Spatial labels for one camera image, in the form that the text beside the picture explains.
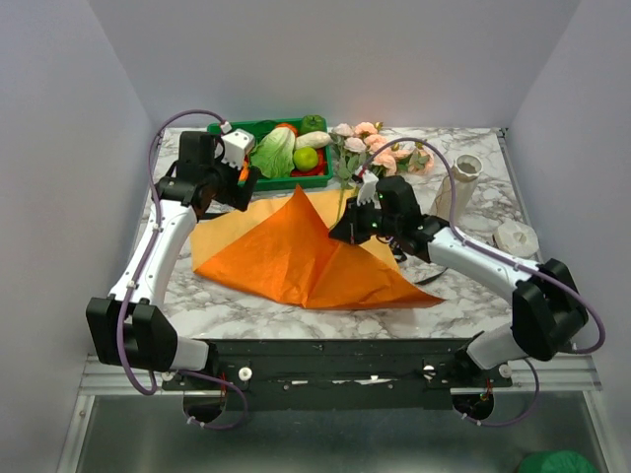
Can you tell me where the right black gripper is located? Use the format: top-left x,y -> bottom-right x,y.
328,195 -> 399,245

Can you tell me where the orange wrapping paper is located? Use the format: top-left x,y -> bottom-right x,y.
190,188 -> 442,309

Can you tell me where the black printed ribbon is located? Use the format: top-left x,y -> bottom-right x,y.
389,242 -> 447,287

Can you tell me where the pink flower stem two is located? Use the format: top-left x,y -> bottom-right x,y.
364,134 -> 412,176

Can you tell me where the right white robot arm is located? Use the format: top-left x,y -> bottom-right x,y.
329,176 -> 588,386

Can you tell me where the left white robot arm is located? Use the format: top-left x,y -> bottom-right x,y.
86,129 -> 260,389

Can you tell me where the white ribbed vase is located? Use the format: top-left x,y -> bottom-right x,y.
429,155 -> 483,224

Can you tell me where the orange carrot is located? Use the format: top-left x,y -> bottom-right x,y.
239,163 -> 249,182

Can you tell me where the green cabbage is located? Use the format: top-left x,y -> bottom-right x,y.
249,128 -> 296,179

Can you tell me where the red chili pepper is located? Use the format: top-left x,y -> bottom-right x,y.
291,149 -> 325,177

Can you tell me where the pink flower stem three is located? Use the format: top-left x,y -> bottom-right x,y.
335,122 -> 379,222

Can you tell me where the pink flower stem four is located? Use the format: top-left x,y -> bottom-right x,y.
329,123 -> 367,189

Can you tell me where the green lime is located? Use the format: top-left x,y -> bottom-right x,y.
293,147 -> 319,172

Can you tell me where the orange fruit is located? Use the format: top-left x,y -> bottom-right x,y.
274,122 -> 299,137

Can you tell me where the white radish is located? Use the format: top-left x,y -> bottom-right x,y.
295,131 -> 331,150

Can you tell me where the green bell pepper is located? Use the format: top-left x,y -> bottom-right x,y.
299,114 -> 327,135

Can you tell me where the green object bottom corner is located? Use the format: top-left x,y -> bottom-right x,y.
516,450 -> 599,473

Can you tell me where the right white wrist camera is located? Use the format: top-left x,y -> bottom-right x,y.
353,168 -> 379,206

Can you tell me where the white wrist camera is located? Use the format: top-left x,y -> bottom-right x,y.
353,168 -> 379,206
221,129 -> 255,169

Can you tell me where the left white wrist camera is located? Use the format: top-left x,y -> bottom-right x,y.
221,129 -> 255,169

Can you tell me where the black base frame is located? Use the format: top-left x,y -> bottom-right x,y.
162,337 -> 514,411

